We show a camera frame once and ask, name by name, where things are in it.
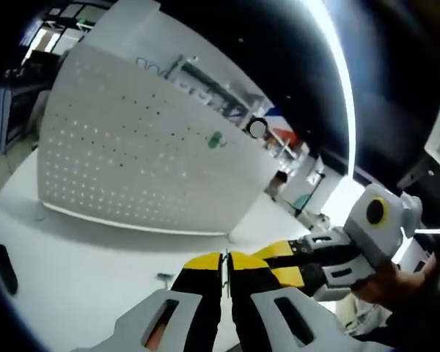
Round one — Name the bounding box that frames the white box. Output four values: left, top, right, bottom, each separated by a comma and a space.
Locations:
86, 0, 163, 51

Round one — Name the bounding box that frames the white perforated mounting plate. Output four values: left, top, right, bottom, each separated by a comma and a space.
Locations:
36, 42, 280, 243

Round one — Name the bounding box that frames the white wall shelf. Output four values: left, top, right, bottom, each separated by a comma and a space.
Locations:
174, 54, 274, 120

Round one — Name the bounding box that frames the person's right hand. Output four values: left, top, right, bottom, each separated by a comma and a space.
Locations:
351, 233, 440, 313

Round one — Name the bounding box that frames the ceiling light strip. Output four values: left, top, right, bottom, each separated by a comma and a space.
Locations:
296, 0, 357, 180

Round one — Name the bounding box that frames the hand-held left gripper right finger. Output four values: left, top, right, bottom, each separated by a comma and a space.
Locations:
229, 251, 357, 352

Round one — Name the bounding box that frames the black oval mouse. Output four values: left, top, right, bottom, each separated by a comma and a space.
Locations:
0, 243, 19, 295

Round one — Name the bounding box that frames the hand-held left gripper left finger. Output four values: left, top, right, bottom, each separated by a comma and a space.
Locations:
71, 252, 224, 352

